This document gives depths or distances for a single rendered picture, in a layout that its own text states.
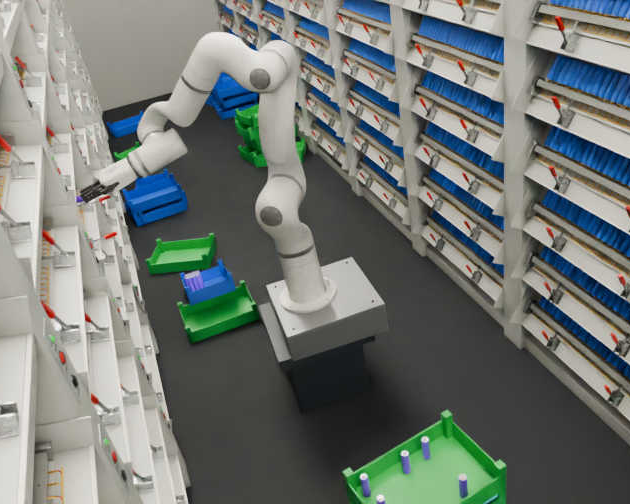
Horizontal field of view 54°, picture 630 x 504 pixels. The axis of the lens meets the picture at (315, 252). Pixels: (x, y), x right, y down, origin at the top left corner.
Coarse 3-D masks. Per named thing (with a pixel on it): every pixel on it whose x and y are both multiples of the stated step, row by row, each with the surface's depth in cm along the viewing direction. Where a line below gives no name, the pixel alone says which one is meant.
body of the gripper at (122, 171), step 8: (120, 160) 184; (128, 160) 179; (112, 168) 181; (120, 168) 179; (128, 168) 178; (104, 176) 179; (112, 176) 177; (120, 176) 177; (128, 176) 178; (136, 176) 180; (104, 184) 177; (120, 184) 178; (112, 192) 179
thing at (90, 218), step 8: (80, 176) 205; (88, 176) 206; (80, 184) 206; (88, 184) 207; (88, 216) 189; (96, 216) 189; (88, 224) 184; (96, 224) 185; (88, 232) 180; (96, 232) 180; (104, 272) 158
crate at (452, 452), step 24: (432, 432) 149; (456, 432) 148; (384, 456) 144; (432, 456) 147; (456, 456) 146; (480, 456) 142; (384, 480) 144; (408, 480) 143; (432, 480) 142; (456, 480) 141; (480, 480) 140; (504, 480) 136
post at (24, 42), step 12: (24, 24) 179; (24, 36) 181; (12, 48) 181; (24, 48) 182; (36, 48) 183; (48, 72) 194; (48, 84) 189; (48, 96) 190; (48, 108) 192; (60, 108) 193; (72, 132) 204; (72, 144) 200; (84, 168) 204; (96, 204) 211; (120, 264) 225; (132, 288) 231; (144, 312) 243; (156, 348) 247
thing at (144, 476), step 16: (128, 352) 161; (128, 368) 157; (128, 384) 152; (128, 400) 145; (128, 416) 142; (144, 416) 142; (128, 432) 137; (144, 432) 138; (144, 448) 134; (144, 464) 130; (144, 480) 123; (144, 496) 123
